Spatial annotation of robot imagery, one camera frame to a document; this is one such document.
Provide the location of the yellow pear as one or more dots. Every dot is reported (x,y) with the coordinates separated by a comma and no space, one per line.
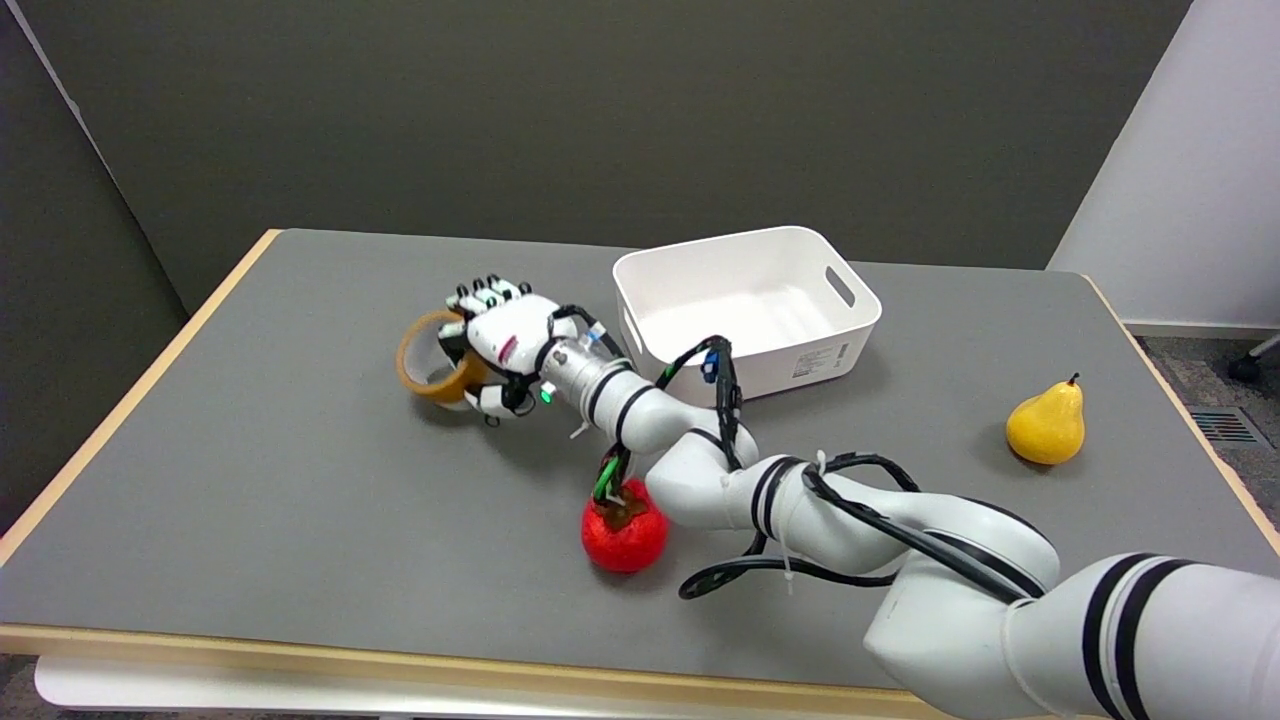
(1045,430)

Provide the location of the black chair caster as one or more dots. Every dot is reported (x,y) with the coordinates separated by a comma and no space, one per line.
(1245,367)

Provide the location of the yellow tape roll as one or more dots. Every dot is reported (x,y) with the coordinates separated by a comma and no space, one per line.
(408,355)

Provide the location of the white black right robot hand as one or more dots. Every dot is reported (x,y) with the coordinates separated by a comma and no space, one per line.
(510,335)

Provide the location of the white plastic storage bin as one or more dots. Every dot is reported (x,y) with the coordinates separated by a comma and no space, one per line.
(740,320)

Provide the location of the floor vent grille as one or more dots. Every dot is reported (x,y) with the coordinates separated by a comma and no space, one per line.
(1225,427)

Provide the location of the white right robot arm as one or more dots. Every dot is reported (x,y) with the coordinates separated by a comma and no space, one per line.
(850,520)

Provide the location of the red persimmon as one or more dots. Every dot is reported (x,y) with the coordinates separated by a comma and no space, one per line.
(625,540)

